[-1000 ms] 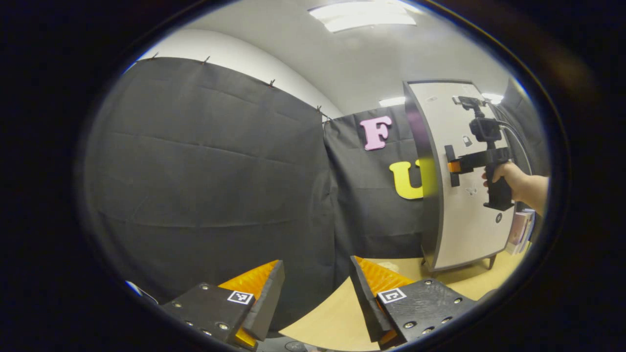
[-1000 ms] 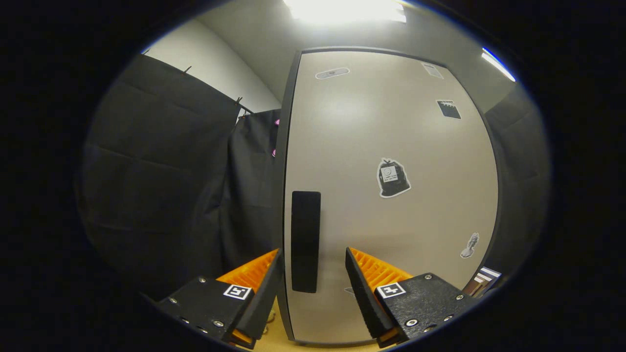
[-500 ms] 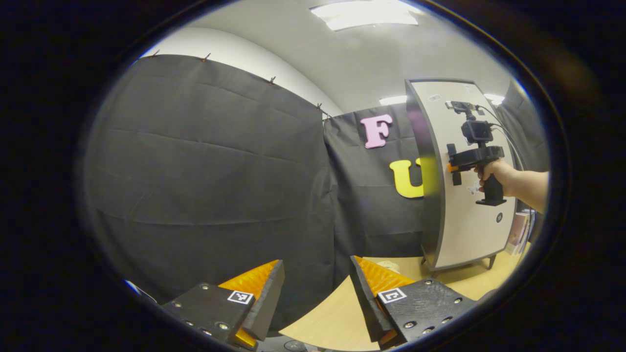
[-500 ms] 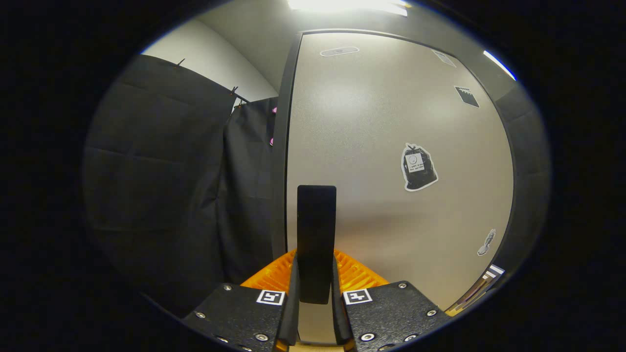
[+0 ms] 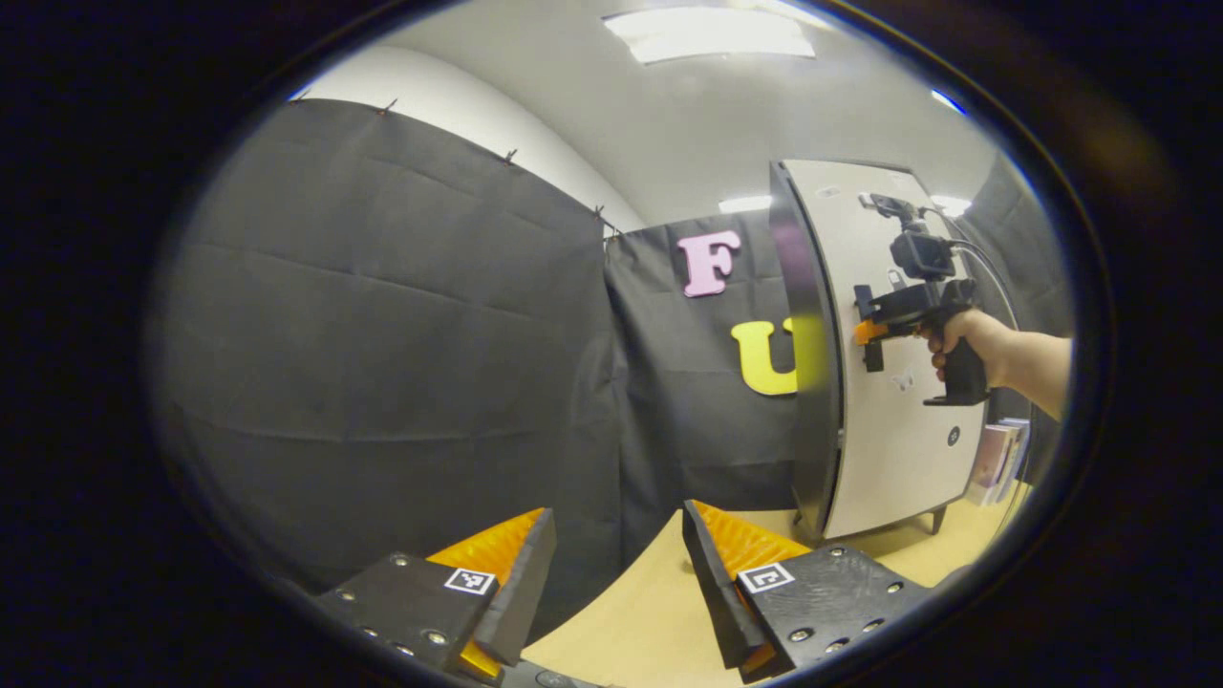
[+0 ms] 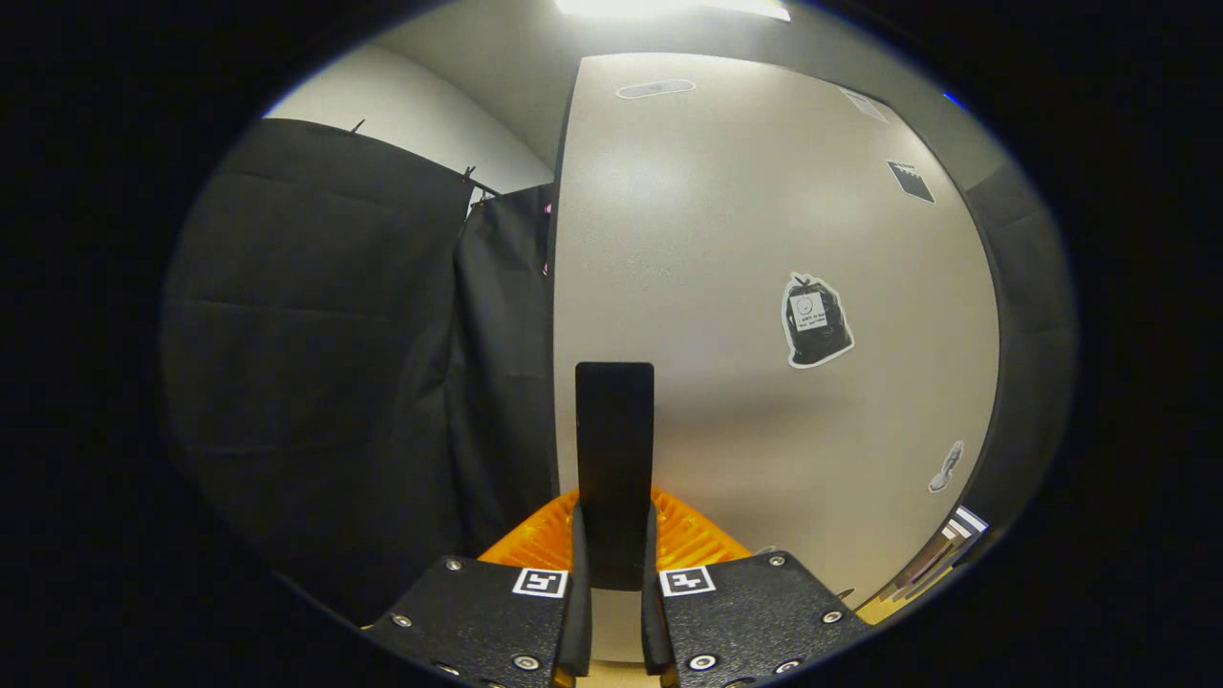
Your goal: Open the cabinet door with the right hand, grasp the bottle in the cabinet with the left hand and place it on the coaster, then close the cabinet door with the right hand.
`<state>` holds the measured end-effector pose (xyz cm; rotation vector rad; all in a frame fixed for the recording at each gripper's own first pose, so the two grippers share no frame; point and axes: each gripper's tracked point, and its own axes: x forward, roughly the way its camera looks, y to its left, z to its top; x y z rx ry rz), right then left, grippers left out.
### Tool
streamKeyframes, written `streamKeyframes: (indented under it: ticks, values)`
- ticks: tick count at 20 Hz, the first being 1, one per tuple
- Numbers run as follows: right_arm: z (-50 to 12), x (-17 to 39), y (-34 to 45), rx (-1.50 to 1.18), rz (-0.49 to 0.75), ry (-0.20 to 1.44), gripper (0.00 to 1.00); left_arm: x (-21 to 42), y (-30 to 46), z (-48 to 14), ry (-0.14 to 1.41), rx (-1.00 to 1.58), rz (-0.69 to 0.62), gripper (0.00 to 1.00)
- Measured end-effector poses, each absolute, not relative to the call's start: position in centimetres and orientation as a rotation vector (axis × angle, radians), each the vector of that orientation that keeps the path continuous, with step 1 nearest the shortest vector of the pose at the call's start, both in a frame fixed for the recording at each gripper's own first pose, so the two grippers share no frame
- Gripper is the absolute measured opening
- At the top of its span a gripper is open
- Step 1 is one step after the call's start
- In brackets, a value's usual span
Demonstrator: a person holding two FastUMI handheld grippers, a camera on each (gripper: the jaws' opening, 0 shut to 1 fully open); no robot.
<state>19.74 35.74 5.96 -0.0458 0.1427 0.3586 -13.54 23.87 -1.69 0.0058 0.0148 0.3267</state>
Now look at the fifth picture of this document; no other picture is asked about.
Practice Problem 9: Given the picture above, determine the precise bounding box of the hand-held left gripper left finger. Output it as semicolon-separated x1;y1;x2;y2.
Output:
313;507;558;688

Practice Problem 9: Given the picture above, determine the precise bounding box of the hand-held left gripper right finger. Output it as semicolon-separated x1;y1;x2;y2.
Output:
681;499;933;685

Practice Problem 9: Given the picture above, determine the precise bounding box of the grey cabinet door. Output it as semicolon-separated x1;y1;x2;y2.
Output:
782;159;988;541

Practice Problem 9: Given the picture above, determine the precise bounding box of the dark grey cabinet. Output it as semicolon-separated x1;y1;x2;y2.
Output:
767;158;990;544

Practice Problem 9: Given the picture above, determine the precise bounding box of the pale blue book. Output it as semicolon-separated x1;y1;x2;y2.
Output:
1003;418;1031;498

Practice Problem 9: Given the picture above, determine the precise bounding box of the white book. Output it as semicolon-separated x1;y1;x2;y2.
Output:
994;420;1023;503

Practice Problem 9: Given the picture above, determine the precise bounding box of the black backdrop cloth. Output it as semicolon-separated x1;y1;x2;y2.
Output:
153;96;1076;632

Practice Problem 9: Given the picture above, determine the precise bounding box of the large ceiling light panel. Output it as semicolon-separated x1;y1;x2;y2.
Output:
602;5;818;66

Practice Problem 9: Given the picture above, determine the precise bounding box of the black cable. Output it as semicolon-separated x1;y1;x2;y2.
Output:
932;205;1021;331

